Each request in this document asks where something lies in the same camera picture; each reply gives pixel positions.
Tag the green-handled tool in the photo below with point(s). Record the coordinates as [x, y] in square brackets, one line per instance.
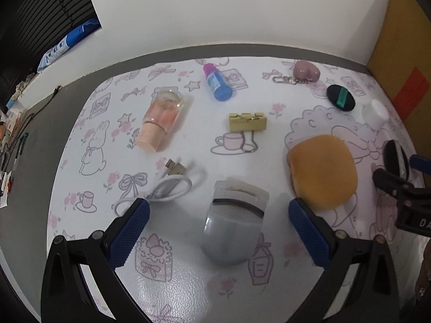
[21, 144]

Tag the blue plastic package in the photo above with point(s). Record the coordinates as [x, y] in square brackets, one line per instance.
[70, 40]

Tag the gold binder clip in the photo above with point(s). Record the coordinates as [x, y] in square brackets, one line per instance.
[247, 122]

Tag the white round jar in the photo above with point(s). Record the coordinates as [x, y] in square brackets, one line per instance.
[375, 114]

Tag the pink heart keychain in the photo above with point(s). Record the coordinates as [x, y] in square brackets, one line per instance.
[303, 72]

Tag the tan makeup sponge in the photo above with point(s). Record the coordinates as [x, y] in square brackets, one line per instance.
[323, 172]

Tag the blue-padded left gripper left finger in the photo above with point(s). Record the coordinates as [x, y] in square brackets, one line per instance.
[65, 295]

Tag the black green-striped powder puff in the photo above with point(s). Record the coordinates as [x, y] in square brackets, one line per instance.
[341, 97]

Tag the pink patterned table mat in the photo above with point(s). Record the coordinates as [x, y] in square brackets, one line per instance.
[166, 272]

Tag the blue bottle pink cap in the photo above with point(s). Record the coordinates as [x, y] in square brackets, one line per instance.
[221, 91]

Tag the brown cardboard box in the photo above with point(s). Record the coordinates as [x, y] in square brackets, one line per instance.
[401, 63]

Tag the pink perfume bottle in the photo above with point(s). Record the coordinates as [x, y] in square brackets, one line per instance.
[159, 118]

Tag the black window blinds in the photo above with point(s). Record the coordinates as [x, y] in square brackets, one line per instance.
[37, 26]

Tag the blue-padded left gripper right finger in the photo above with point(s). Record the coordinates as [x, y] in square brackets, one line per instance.
[373, 296]

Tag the black round powder puff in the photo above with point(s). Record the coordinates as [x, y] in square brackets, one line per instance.
[395, 159]

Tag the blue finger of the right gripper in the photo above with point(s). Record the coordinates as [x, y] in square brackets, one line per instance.
[421, 164]

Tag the grey eyelash curler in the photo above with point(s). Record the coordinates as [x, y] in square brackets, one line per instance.
[234, 221]

